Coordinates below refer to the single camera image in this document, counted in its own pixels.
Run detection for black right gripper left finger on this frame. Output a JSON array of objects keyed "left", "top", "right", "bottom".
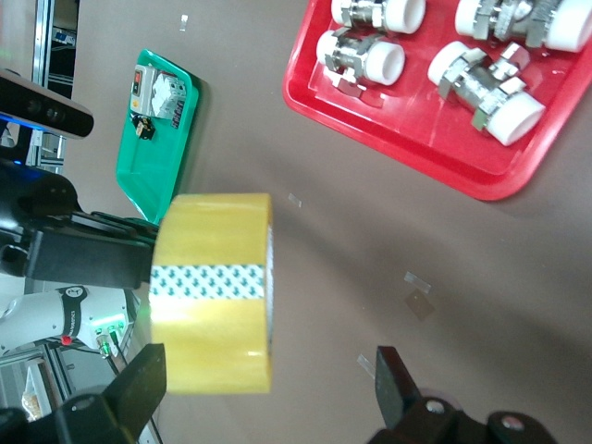
[{"left": 27, "top": 342, "right": 167, "bottom": 444}]

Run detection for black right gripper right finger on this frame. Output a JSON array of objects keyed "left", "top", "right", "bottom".
[{"left": 367, "top": 346, "right": 487, "bottom": 444}]

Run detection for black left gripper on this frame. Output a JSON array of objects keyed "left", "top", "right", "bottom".
[{"left": 0, "top": 159, "right": 162, "bottom": 290}]

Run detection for yellow packing tape roll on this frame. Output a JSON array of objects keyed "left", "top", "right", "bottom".
[{"left": 148, "top": 192, "right": 274, "bottom": 395}]

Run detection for green plastic tray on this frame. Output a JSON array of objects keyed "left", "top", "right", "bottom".
[{"left": 115, "top": 48, "right": 204, "bottom": 228}]

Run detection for red tray with pipe fittings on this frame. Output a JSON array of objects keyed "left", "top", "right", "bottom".
[{"left": 281, "top": 0, "right": 592, "bottom": 202}]

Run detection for brown square sticker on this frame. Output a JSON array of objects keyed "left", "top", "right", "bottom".
[{"left": 403, "top": 290, "right": 438, "bottom": 322}]

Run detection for small black brown component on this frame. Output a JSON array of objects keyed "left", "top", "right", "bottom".
[{"left": 130, "top": 114, "right": 156, "bottom": 141}]

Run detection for white circuit breaker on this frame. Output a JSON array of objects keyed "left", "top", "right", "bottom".
[{"left": 150, "top": 71, "right": 187, "bottom": 119}]

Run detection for white and metal pipe fitting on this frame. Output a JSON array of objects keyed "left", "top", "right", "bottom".
[
  {"left": 315, "top": 26, "right": 407, "bottom": 99},
  {"left": 330, "top": 0, "right": 426, "bottom": 36},
  {"left": 427, "top": 40, "right": 547, "bottom": 147},
  {"left": 453, "top": 0, "right": 592, "bottom": 53}
]

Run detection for aluminium profile frame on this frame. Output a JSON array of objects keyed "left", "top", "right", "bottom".
[
  {"left": 31, "top": 0, "right": 80, "bottom": 173},
  {"left": 0, "top": 344, "right": 161, "bottom": 444}
]

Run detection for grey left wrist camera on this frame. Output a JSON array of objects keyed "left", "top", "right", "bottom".
[{"left": 0, "top": 68, "right": 95, "bottom": 140}]

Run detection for grey switch box red button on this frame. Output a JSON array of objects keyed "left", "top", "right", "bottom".
[{"left": 129, "top": 63, "right": 161, "bottom": 117}]

